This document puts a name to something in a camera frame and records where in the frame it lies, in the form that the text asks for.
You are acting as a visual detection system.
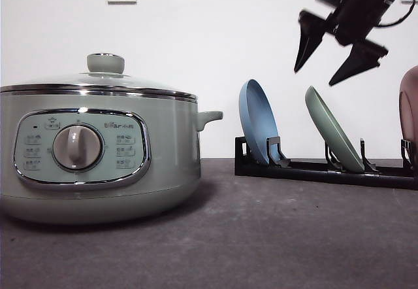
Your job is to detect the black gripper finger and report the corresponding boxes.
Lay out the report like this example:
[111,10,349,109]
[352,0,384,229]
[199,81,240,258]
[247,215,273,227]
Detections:
[329,40,388,86]
[294,10,328,72]

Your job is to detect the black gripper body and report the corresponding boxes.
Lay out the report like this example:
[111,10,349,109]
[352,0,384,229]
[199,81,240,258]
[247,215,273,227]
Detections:
[317,0,396,45]

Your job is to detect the green plate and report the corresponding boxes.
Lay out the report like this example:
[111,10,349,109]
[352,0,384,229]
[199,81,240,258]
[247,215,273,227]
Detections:
[305,86,365,173]

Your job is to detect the glass steamer lid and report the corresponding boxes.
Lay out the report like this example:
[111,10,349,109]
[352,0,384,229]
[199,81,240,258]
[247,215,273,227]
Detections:
[0,53,198,101]

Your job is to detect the pink plate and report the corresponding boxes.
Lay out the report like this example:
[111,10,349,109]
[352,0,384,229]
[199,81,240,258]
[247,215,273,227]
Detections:
[398,67,418,146]

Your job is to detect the blue plate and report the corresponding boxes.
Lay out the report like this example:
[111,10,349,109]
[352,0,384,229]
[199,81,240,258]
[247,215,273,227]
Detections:
[239,79,279,165]

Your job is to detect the black plate rack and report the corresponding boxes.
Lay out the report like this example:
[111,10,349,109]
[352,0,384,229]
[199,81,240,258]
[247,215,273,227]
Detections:
[234,136,418,190]

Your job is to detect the green electric steamer pot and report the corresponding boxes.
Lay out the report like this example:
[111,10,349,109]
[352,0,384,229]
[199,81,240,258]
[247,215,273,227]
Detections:
[1,92,223,226]

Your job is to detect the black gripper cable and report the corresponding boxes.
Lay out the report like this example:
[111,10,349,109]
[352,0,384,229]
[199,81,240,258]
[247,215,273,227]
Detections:
[378,0,416,27]

